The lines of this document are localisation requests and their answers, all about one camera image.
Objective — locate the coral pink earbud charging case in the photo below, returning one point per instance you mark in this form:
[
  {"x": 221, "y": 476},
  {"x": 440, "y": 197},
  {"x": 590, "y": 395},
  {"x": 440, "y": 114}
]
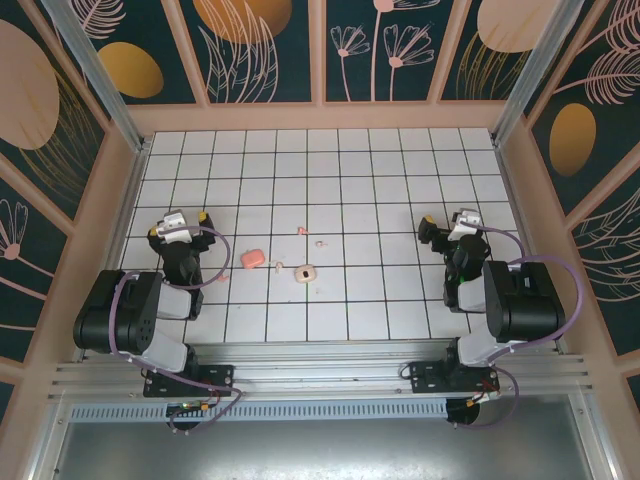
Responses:
[{"x": 250, "y": 259}]

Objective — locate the beige earbud charging case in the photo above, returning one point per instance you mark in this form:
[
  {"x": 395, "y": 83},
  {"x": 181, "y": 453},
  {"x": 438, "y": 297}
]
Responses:
[{"x": 300, "y": 275}]

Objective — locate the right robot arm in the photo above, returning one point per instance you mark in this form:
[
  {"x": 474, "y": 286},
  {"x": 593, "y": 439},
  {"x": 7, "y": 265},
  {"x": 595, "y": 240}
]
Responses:
[{"x": 525, "y": 300}]

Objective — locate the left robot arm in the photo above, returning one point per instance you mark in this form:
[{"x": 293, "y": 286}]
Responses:
[{"x": 125, "y": 315}]

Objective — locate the small green circuit board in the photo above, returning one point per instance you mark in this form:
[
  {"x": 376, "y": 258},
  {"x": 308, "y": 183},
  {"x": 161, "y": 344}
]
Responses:
[{"x": 187, "y": 407}]

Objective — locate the grey metal sheet panel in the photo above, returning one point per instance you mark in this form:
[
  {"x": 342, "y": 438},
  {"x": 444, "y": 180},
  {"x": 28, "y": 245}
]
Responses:
[{"x": 320, "y": 450}]

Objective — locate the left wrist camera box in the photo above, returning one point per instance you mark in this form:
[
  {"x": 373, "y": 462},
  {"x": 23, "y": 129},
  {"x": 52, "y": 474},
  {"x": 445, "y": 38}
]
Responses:
[{"x": 172, "y": 225}]

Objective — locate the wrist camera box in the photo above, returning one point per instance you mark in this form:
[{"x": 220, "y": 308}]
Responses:
[
  {"x": 172, "y": 225},
  {"x": 465, "y": 225}
]

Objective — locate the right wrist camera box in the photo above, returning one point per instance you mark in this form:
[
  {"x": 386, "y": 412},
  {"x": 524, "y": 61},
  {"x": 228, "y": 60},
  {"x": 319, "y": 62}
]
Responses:
[{"x": 465, "y": 225}]

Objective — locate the aluminium side rail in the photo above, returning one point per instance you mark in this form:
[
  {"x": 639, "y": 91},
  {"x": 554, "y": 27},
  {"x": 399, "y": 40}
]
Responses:
[
  {"x": 139, "y": 170},
  {"x": 505, "y": 172}
]

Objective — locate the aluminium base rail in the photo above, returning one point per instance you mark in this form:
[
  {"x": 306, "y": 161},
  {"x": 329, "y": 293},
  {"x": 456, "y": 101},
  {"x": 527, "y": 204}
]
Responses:
[{"x": 320, "y": 365}]

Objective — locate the aluminium frame post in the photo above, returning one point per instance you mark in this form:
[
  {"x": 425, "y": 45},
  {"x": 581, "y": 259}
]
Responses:
[
  {"x": 102, "y": 75},
  {"x": 527, "y": 75}
]

